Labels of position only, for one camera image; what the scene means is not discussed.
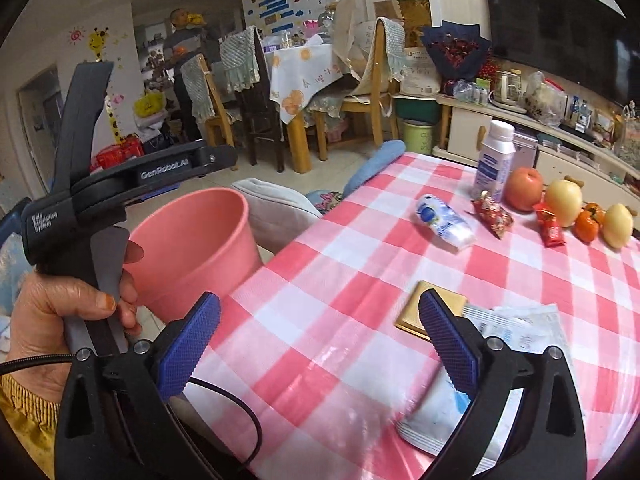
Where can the pink plastic bucket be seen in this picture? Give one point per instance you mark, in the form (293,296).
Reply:
(200,250)

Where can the glass kettle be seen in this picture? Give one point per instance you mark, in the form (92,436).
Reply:
(507,90)

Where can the beige tote bag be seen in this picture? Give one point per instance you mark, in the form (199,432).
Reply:
(350,35)

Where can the clear plastic food bag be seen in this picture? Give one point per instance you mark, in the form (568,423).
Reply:
(547,97)

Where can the white pouch blue feather print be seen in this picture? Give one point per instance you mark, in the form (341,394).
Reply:
(430,420)

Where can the white bottle blue label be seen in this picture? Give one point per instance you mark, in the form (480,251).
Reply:
(495,165)

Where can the wooden chair knitted cover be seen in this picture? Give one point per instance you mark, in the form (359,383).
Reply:
(200,90)

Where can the floral cushion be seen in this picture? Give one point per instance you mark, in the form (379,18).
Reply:
(325,202)

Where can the white TV cabinet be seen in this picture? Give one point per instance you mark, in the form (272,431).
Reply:
(465,130)

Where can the red gold patterned snack packet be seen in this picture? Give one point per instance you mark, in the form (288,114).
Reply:
(492,215)

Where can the dark blue flower bouquet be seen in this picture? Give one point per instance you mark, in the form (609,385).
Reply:
(457,50)

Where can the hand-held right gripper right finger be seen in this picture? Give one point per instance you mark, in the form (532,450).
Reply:
(450,340)

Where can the pink checked tablecloth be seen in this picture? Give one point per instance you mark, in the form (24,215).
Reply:
(350,240)

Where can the grey cushion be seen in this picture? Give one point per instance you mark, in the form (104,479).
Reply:
(280,210)

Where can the yellow plastic bag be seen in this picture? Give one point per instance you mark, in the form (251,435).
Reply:
(149,105)

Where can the wooden dining table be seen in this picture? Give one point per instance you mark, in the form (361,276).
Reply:
(302,145)

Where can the person's left hand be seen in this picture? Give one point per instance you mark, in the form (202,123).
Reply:
(45,320)

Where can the dark chair knitted cover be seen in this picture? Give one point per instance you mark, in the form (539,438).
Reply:
(250,85)

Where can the large yellow apple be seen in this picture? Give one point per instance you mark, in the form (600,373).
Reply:
(562,202)

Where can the giraffe wall sticker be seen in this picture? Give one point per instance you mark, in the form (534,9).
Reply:
(105,60)

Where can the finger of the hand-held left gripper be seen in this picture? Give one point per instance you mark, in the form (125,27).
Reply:
(215,157)

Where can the silver box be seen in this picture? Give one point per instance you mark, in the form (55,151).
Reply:
(526,150)

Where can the person's left forearm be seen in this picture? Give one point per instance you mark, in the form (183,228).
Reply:
(25,425)

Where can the red gift box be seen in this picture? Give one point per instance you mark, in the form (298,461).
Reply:
(132,146)
(110,157)

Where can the white rice sack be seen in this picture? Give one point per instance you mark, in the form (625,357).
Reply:
(420,72)

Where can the red apple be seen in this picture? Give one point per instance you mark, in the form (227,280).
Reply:
(522,190)

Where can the orange persimmon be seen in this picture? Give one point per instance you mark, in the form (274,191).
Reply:
(587,225)

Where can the white orange print tablecloth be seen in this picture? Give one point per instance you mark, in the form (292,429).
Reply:
(305,75)

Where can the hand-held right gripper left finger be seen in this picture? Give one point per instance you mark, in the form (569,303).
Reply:
(190,345)

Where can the small white yogurt bottle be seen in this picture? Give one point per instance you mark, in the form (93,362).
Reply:
(442,220)

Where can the blue cushion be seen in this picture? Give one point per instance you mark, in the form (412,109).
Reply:
(375,165)

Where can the black television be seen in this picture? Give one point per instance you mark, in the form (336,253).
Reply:
(560,25)

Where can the wooden chair green cover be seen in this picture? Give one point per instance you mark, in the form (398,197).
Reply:
(385,50)

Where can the sun wall sticker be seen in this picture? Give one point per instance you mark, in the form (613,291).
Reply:
(76,36)

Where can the plain red candy wrapper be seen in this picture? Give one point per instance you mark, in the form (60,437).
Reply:
(549,225)

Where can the green plastic bin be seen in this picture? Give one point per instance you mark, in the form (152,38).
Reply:
(416,137)

